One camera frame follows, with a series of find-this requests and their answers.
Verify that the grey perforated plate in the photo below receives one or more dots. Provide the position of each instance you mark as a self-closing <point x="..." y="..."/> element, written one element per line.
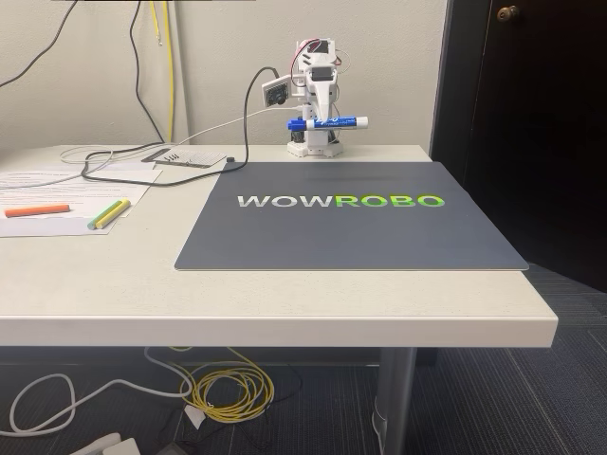
<point x="199" y="158"/>

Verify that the white power strip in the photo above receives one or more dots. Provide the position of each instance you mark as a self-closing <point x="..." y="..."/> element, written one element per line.
<point x="114" y="448"/>

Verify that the printed paper sheet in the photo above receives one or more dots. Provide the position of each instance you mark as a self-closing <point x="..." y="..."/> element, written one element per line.
<point x="42" y="192"/>

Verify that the brass door knob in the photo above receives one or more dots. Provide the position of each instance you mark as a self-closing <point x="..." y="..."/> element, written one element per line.
<point x="508" y="12"/>

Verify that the plain white paper sheet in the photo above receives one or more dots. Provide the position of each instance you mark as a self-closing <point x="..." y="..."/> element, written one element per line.
<point x="137" y="174"/>
<point x="47" y="227"/>

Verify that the blue dry erase marker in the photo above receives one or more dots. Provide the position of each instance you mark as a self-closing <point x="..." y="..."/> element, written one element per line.
<point x="339" y="122"/>

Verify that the dark door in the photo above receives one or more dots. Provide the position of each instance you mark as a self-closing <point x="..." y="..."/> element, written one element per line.
<point x="521" y="142"/>

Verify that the grey metal table leg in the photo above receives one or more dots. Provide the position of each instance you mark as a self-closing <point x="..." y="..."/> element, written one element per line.
<point x="396" y="403"/>

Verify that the green marker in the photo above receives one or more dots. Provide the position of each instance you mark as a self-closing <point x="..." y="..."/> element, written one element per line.
<point x="104" y="214"/>

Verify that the dark WOWROBO mat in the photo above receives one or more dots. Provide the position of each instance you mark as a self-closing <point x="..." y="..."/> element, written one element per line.
<point x="332" y="237"/>

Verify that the orange marker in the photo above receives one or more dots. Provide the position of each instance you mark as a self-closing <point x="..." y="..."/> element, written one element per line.
<point x="38" y="210"/>

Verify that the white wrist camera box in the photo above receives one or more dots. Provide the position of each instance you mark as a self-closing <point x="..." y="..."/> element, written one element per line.
<point x="276" y="91"/>

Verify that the yellow marker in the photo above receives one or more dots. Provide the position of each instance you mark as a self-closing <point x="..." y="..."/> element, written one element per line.
<point x="115" y="215"/>

